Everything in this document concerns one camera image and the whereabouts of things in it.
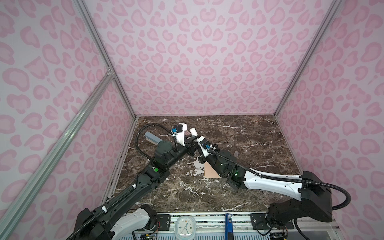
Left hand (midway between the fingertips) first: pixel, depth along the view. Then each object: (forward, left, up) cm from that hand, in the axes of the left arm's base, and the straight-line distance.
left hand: (200, 134), depth 67 cm
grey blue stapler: (+19, +32, -29) cm, 47 cm away
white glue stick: (0, +3, +2) cm, 4 cm away
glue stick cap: (+8, -24, -33) cm, 42 cm away
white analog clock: (-32, +8, -29) cm, 44 cm away
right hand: (0, +1, -4) cm, 5 cm away
